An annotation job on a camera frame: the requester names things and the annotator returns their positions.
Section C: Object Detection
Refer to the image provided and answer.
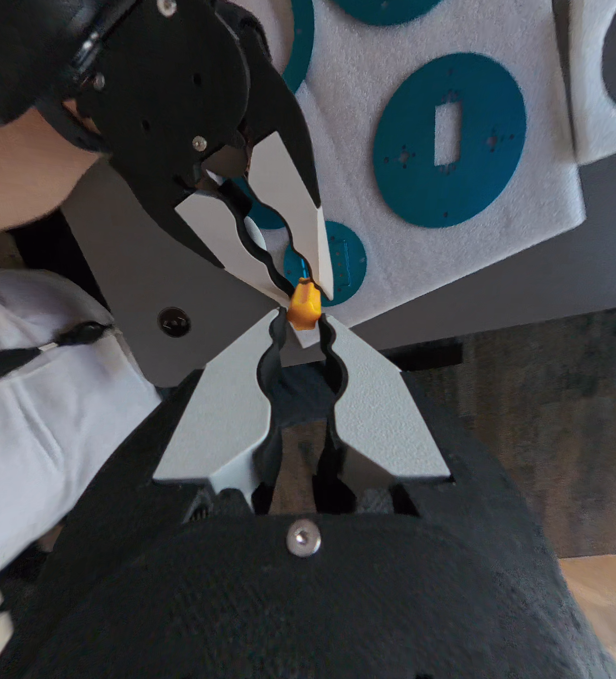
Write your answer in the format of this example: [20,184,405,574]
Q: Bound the person's left hand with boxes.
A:
[71,109,104,138]

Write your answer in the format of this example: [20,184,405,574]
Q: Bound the blue metal ring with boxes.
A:
[281,0,315,93]
[332,0,444,26]

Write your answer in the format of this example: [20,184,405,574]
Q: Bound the black wristband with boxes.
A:
[36,98,115,157]

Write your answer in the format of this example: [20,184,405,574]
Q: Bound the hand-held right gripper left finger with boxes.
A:
[153,308,287,514]

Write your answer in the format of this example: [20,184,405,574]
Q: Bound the blue perforated mounting disc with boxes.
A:
[283,220,368,307]

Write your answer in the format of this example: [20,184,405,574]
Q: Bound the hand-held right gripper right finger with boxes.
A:
[313,313,453,514]

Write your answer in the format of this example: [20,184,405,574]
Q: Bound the yellow handled screwdriver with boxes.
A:
[287,259,323,331]

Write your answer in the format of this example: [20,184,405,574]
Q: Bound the dark pants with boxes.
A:
[271,363,340,430]

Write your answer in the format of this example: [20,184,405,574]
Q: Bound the black round desk grommet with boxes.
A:
[157,306,192,338]

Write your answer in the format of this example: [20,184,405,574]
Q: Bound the person's left forearm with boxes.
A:
[0,109,102,247]

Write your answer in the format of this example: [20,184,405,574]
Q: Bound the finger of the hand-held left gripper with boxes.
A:
[247,132,336,301]
[174,191,295,300]

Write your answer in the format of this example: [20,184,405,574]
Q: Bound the white foam frame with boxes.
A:
[568,0,616,165]

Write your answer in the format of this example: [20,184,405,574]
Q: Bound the small blue metal disc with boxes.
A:
[231,178,287,230]

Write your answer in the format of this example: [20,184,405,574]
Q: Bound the blue disc with rectangular cutout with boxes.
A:
[373,53,527,229]

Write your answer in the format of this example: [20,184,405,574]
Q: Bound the white foam sheet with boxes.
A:
[234,0,587,348]

